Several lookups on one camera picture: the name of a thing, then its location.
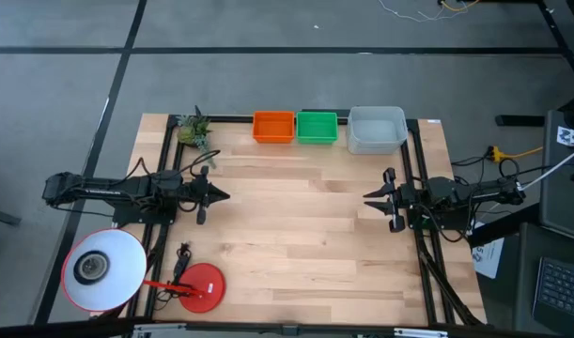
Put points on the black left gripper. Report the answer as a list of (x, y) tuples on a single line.
[(203, 195)]

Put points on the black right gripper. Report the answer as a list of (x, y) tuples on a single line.
[(395, 199)]

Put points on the white plastic storage bin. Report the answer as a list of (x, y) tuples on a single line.
[(376, 147), (376, 127)]

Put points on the orange slotted plastic basket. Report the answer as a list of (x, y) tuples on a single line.
[(273, 126)]

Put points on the green slotted plastic basket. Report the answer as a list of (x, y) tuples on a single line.
[(317, 127)]

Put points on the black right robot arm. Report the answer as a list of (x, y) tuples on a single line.
[(455, 190)]

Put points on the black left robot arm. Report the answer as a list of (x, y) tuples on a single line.
[(103, 190)]

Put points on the potted artificial succulent plant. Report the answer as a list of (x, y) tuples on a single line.
[(192, 131)]

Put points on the red desk lamp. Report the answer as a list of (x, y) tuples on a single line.
[(122, 263)]

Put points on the yellow power plug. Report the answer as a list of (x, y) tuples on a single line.
[(494, 154)]

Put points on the white paper sheet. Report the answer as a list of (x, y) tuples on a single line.
[(488, 258)]

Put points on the black desk foot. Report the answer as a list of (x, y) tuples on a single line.
[(519, 120)]

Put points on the black side desk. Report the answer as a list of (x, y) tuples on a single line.
[(563, 197)]

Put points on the black-white patterned paper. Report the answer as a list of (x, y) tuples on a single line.
[(570, 136)]

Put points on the black laptop keyboard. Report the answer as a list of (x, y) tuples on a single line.
[(561, 291)]

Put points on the grey desk foot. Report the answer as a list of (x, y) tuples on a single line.
[(0, 216)]

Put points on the black aluminium table frame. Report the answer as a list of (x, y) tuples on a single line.
[(230, 119)]

